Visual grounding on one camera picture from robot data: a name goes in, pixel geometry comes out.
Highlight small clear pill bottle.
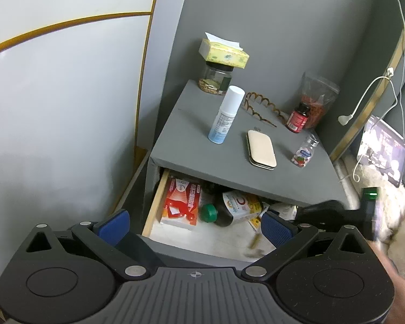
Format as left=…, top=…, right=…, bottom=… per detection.
left=291, top=134, right=320, bottom=167

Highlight beige manicure case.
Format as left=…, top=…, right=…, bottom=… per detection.
left=247, top=130, right=277, bottom=170

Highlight white blue spray bottle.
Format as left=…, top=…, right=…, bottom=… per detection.
left=208, top=86, right=245, bottom=144

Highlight wooden drawer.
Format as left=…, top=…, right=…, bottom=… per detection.
left=140, top=169, right=298, bottom=265

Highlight person right hand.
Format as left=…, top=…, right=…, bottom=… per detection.
left=368, top=241, right=405, bottom=324

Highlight small yellow packet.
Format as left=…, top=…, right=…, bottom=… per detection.
left=249, top=217, right=261, bottom=233

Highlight white yellow vitamin box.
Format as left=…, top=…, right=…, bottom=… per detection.
left=222, top=190, right=262, bottom=224

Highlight white fluffy plush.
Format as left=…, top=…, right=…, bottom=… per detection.
left=334, top=162, right=405, bottom=279

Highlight dark green bottle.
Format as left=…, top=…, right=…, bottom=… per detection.
left=199, top=191, right=240, bottom=227

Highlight red orange medicine box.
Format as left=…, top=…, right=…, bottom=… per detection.
left=160, top=176, right=202, bottom=230

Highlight dark printed book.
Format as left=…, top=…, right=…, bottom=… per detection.
left=356, top=115, right=405, bottom=187

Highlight clear bag red snacks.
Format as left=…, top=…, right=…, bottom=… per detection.
left=300, top=72, right=340, bottom=129

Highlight grey nightstand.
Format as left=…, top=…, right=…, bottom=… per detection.
left=143, top=0, right=389, bottom=210

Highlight brown wavy headband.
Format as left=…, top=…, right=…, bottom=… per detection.
left=242, top=92, right=287, bottom=127

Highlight glass jar dark lid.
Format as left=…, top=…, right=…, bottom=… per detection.
left=198, top=61, right=234, bottom=95

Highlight yellow tissue pack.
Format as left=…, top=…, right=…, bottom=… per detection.
left=199, top=32, right=249, bottom=69

